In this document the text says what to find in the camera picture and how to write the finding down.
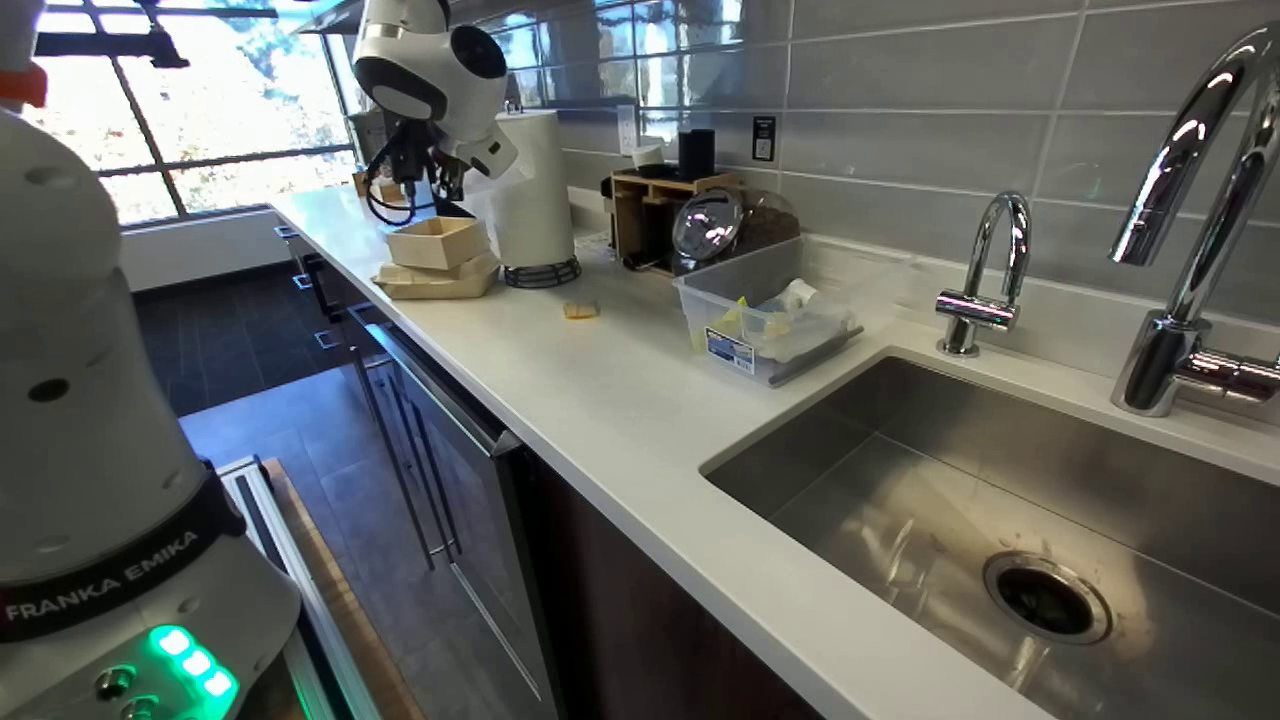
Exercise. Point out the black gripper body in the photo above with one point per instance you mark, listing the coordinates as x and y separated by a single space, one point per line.
444 173

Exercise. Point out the white paper towel roll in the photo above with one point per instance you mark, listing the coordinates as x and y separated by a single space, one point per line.
536 185

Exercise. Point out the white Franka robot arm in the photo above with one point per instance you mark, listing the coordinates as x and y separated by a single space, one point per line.
83 400

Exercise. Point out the light wooden tray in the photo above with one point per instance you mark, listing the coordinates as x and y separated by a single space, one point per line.
441 281

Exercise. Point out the small square wooden coaster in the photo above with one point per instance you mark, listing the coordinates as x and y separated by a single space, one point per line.
583 310

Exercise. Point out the wooden organizer rack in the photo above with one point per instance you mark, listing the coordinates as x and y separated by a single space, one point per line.
637 215

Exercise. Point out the black cup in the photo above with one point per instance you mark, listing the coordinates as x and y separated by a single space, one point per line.
699 153

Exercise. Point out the clear plastic container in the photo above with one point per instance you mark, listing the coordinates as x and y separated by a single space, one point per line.
745 287

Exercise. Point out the yellow sponge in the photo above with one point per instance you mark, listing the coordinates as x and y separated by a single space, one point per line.
730 325

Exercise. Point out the wooden board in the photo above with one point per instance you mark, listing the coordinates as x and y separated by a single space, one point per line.
345 600

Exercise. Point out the small chrome faucet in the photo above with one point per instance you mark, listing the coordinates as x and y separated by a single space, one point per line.
980 304

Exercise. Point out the stainless steel sink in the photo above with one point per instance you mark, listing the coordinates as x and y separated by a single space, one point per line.
932 533

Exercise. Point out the tall chrome faucet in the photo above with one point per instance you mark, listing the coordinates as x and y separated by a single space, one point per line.
1162 361

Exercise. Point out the window with dark frame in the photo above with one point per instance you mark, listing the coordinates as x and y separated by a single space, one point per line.
203 106

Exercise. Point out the black wall outlet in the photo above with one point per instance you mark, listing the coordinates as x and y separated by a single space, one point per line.
760 136

